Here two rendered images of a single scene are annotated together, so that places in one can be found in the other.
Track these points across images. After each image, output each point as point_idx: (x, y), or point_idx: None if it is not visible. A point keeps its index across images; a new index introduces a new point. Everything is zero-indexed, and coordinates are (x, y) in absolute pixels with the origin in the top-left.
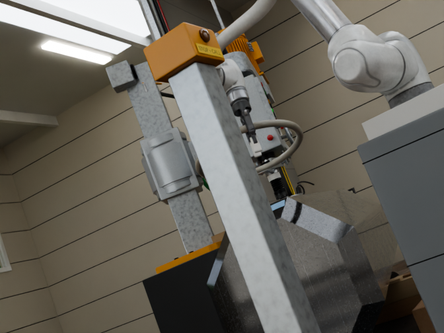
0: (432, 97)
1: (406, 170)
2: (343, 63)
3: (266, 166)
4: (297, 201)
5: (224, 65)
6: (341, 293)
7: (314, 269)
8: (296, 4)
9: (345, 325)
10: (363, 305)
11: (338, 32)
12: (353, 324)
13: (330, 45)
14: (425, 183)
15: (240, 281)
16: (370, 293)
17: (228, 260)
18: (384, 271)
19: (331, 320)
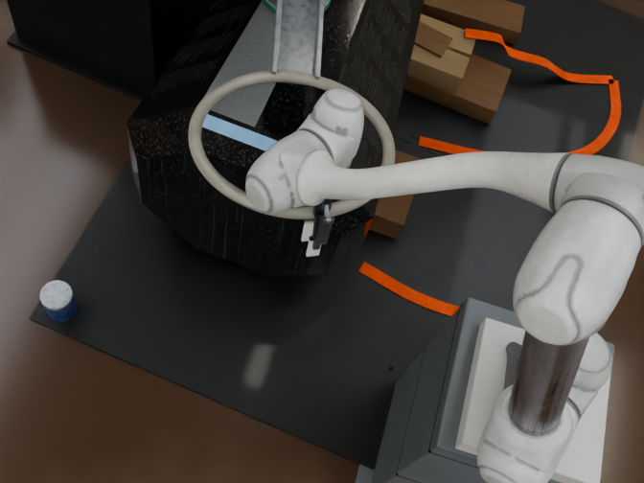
0: (553, 474)
1: (464, 471)
2: (498, 482)
3: (305, 82)
4: None
5: (339, 138)
6: (310, 258)
7: (294, 232)
8: (520, 370)
9: (296, 269)
10: (327, 273)
11: (532, 440)
12: (306, 274)
13: (508, 438)
14: (471, 479)
15: (186, 180)
16: (343, 263)
17: (179, 159)
18: None
19: (282, 260)
